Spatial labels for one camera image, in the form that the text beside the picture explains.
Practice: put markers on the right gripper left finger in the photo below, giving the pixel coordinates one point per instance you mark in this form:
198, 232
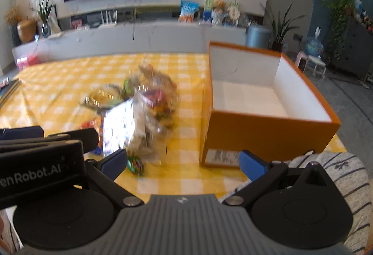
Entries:
101, 175

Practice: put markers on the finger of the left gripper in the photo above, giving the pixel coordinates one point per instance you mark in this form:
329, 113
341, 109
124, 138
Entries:
21, 133

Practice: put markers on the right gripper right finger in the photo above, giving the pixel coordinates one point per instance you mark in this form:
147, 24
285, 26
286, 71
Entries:
262, 175

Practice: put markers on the small green sausage packet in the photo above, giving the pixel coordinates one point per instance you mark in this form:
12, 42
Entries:
135, 165

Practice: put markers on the clear bag of grey balls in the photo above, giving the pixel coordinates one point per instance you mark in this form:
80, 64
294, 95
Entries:
130, 126

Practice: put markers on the french fries snack bag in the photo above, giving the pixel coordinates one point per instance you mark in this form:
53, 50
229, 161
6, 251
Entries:
103, 98

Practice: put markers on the dried fruit chips bag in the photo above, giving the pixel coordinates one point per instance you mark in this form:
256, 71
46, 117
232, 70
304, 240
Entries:
156, 92

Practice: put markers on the yellow checkered tablecloth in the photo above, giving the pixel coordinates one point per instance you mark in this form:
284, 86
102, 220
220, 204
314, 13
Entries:
49, 96

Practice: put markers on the pink box on floor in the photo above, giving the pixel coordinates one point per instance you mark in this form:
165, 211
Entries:
27, 60

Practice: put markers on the orange cardboard box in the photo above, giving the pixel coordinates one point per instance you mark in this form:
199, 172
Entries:
258, 100

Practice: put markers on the grey striped cloth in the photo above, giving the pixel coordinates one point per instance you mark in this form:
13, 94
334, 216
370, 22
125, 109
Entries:
324, 199

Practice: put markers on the bronze round vase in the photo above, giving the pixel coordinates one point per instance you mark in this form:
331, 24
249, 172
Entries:
27, 30

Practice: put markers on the potted grass plant in vase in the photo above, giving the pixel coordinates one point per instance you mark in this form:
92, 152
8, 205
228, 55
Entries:
43, 10

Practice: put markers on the white round stool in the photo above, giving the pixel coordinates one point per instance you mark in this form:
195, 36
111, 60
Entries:
316, 66

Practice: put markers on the white wifi router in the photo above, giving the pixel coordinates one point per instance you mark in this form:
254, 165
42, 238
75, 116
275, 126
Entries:
108, 19

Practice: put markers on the blue water jug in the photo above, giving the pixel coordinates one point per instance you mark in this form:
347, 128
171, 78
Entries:
313, 46

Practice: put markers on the grey metal trash bin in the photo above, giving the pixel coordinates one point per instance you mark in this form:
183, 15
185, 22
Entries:
258, 36

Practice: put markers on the white marble tv console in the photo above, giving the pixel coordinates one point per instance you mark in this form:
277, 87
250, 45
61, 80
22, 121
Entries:
147, 37

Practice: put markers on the tall green floor plant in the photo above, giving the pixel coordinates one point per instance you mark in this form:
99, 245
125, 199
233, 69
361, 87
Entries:
280, 25

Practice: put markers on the dark grey cabinet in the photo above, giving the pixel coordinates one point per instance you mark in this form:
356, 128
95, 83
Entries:
356, 58

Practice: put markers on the teddy bear on console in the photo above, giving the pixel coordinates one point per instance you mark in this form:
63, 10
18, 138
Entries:
218, 12

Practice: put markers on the green poster card on console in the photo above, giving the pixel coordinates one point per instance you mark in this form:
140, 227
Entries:
207, 12

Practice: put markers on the blue snack bag on console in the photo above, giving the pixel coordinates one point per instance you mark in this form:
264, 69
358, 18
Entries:
188, 10

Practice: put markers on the hanging ivy plant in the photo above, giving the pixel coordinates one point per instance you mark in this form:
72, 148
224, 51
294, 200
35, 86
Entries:
340, 12

